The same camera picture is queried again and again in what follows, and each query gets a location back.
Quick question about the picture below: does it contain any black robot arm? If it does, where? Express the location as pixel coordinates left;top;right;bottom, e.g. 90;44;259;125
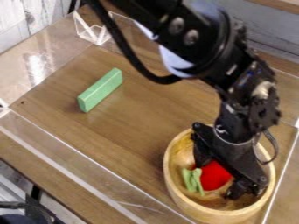
87;0;282;200

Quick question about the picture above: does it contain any red plush strawberry toy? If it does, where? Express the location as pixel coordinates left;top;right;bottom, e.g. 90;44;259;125
181;158;235;198

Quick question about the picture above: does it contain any clear acrylic corner bracket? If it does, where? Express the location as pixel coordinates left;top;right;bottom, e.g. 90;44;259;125
72;11;111;46

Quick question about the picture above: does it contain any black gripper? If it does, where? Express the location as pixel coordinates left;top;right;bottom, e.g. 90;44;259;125
191;122;271;201

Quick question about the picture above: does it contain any black cable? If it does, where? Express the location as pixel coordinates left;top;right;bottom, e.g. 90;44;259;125
0;199;56;224

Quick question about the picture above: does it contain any black metal stand base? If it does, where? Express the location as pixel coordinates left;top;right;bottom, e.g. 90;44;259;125
26;185;66;224

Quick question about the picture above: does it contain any green rectangular block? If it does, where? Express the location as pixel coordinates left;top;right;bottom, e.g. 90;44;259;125
78;68;123;113

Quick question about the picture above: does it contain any round wooden bowl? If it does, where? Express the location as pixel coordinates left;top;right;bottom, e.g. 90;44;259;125
163;129;277;224

